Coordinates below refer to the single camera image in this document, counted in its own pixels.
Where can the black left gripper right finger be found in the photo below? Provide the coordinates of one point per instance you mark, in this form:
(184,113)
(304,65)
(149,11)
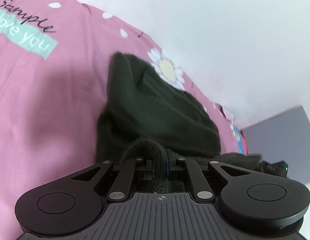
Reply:
(208,179)

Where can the black knitted small garment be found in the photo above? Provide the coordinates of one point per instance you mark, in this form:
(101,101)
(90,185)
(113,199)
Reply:
(145,117)

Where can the pink floral bed sheet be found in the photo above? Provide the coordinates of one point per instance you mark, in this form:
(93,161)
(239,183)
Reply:
(54,57)

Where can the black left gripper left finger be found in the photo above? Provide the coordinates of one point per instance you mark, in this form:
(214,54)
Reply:
(116,183)

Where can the blue and red patterned blanket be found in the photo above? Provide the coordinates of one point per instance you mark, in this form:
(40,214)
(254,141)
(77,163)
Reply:
(241,143)

